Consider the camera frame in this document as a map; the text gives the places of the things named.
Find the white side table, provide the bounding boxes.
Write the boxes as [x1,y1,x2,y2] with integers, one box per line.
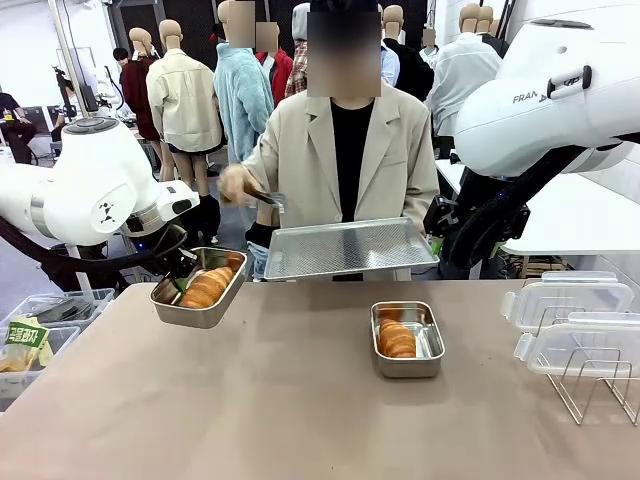
[499,164,640,257]

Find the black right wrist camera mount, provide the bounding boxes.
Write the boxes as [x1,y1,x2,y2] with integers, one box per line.
[422,194,460,237]

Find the figure in light blue fleece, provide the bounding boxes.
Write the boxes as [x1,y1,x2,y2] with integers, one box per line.
[213,0,277,166]

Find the green grain snack bag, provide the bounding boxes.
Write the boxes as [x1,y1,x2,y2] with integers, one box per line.
[3,316,52,372]

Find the figure in red jacket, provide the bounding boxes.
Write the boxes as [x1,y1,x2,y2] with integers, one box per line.
[254,20,296,107]

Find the clear plastic snap lid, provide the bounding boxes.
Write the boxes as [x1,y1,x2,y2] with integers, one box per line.
[513,311,640,377]
[501,270,636,335]

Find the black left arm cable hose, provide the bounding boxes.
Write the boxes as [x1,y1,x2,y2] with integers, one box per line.
[0,214,189,282]

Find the person's left forearm beige sleeve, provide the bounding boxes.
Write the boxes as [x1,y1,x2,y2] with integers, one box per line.
[399,184,441,237]

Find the mannequin in white shirt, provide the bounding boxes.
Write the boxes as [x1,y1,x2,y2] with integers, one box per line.
[426,2,505,137]

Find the person's right hand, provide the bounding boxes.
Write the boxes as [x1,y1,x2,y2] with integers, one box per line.
[217,163,257,207]

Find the person in beige blazer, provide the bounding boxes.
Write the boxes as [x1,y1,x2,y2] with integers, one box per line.
[239,0,441,282]

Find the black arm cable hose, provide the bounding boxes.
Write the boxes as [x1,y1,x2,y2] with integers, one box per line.
[464,143,604,251]
[0,214,189,282]

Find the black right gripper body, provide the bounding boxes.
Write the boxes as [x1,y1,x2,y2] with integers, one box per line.
[438,202,532,281]

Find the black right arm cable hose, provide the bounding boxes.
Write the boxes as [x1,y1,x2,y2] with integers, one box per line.
[464,143,604,251]

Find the golden brown croissant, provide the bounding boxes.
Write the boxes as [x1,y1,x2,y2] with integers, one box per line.
[180,265,236,309]
[377,317,418,359]

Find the mannequin in plaid shirt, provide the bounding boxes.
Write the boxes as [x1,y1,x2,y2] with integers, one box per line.
[284,2,310,99]

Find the mannequin in black jacket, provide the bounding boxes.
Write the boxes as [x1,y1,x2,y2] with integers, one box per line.
[381,3,436,104]

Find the steel rectangular food container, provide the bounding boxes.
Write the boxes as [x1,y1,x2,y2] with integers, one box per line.
[369,300,447,379]
[149,246,249,331]

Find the black steel tongs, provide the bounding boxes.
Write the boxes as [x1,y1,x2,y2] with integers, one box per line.
[243,185,290,215]

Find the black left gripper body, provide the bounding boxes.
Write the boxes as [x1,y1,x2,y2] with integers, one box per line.
[148,223,201,280]

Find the seated person in black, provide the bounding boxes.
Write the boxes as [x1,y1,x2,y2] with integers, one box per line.
[0,91,39,165]

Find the mannequin in cream jacket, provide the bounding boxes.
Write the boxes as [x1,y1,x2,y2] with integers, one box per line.
[145,18,225,197]

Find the perforated steel baking tray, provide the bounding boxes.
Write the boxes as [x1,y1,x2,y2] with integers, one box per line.
[262,215,442,283]

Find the clear plastic storage bin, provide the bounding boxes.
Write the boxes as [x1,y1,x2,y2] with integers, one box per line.
[3,287,117,332]
[0,323,84,401]

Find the steel wire lid rack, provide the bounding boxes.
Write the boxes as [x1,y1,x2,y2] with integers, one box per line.
[542,304,640,427]

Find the person's right forearm beige sleeve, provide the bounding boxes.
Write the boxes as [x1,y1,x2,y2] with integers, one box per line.
[239,142,284,204]

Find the wooden pallet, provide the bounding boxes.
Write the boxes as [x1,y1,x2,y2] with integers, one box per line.
[521,256,560,279]

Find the mannequin in maroon top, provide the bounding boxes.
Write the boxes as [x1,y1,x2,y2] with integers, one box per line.
[120,26,162,147]

